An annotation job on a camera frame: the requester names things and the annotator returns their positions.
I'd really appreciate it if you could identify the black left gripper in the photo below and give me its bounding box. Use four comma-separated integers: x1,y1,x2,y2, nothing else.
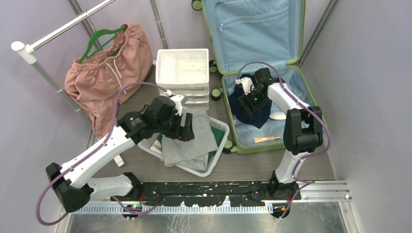
155,109,194,141

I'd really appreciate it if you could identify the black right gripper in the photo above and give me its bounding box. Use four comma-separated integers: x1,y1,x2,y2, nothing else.
238,85,268,117

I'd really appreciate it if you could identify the navy blue garment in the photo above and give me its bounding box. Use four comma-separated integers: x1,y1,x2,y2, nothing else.
228,74,272,129

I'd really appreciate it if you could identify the grey garment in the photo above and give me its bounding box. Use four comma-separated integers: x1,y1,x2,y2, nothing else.
161,108,218,171

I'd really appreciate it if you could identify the dark green garment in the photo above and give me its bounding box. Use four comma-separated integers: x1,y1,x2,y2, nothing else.
156,127,224,163

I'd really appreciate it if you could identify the green hard-shell suitcase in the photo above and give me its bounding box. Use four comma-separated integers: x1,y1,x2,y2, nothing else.
201,0,317,154

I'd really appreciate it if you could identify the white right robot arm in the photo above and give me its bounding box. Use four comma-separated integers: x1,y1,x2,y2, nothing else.
235,68,323,200

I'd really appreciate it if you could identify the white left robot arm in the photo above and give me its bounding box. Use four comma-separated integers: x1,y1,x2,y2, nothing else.
46,94,194,213

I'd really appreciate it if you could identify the white computer mouse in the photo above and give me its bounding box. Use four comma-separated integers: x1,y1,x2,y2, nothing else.
269,112,286,120

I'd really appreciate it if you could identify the beige cosmetic tube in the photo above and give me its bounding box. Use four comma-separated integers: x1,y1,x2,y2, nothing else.
253,136,282,144

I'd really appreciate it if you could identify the white perforated plastic basket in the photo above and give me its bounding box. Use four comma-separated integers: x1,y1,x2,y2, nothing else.
138,107,229,177

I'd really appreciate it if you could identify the white plastic drawer organizer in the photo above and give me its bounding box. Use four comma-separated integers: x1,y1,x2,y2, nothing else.
155,49,209,110

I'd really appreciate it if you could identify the pink cloth garment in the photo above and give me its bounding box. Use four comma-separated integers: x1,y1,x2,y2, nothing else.
64,23,153,139

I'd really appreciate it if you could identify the green clothes hanger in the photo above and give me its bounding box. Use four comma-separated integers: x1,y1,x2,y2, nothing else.
78,25,128,64

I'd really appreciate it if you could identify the white metal clothes rack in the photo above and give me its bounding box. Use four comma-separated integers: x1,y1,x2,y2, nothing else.
9,0,126,168

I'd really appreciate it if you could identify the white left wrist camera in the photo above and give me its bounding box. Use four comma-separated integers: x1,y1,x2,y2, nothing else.
163,90,187,116

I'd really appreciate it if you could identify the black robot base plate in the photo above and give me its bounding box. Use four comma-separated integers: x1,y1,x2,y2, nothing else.
117,180,301,207

